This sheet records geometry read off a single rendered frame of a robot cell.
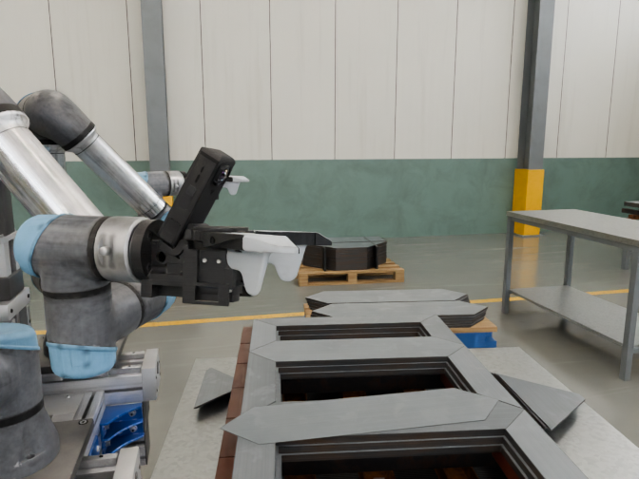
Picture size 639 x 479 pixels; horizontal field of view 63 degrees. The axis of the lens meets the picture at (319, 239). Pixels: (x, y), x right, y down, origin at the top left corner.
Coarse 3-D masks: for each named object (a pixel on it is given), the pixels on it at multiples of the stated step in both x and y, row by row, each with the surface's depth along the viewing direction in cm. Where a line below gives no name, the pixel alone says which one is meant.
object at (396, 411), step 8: (376, 400) 143; (384, 400) 143; (392, 400) 143; (400, 400) 143; (384, 408) 138; (392, 408) 138; (400, 408) 138; (408, 408) 138; (384, 416) 134; (392, 416) 134; (400, 416) 134; (408, 416) 134; (392, 424) 130; (400, 424) 130; (408, 424) 130; (416, 424) 130
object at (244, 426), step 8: (240, 416) 134; (248, 416) 134; (232, 424) 130; (240, 424) 130; (248, 424) 130; (256, 424) 130; (240, 432) 127; (248, 432) 127; (256, 432) 127; (248, 440) 124; (256, 440) 123
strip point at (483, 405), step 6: (456, 390) 149; (462, 396) 145; (468, 396) 145; (474, 396) 145; (480, 396) 145; (486, 396) 145; (468, 402) 142; (474, 402) 142; (480, 402) 142; (486, 402) 142; (492, 402) 142; (474, 408) 138; (480, 408) 138; (486, 408) 138; (492, 408) 138; (480, 414) 135; (486, 414) 135
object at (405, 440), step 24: (288, 336) 201; (312, 336) 201; (336, 336) 202; (360, 336) 203; (384, 336) 204; (408, 336) 205; (336, 360) 170; (360, 360) 170; (384, 360) 171; (408, 360) 172; (432, 360) 172; (456, 384) 160; (504, 408) 139; (384, 432) 127; (408, 432) 127; (432, 432) 127; (456, 432) 128; (480, 432) 128; (504, 432) 129; (288, 456) 124; (312, 456) 125; (336, 456) 125; (360, 456) 126; (384, 456) 126; (504, 456) 126
